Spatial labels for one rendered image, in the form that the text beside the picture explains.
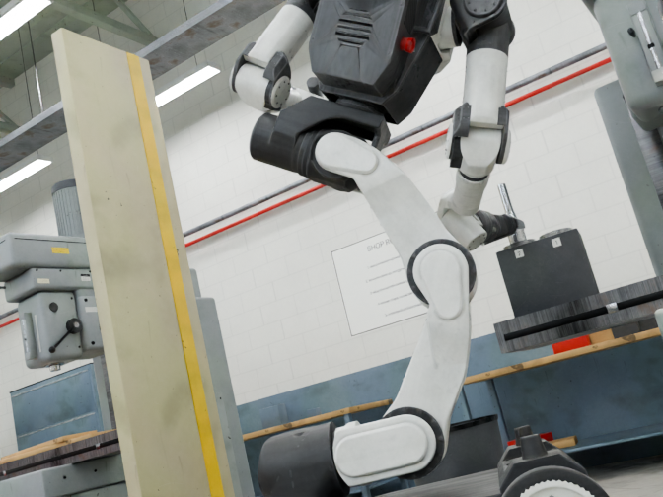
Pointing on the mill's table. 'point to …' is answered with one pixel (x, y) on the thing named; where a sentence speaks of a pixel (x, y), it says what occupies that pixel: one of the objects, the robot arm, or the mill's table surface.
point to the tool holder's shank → (505, 200)
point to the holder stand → (547, 271)
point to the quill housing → (630, 56)
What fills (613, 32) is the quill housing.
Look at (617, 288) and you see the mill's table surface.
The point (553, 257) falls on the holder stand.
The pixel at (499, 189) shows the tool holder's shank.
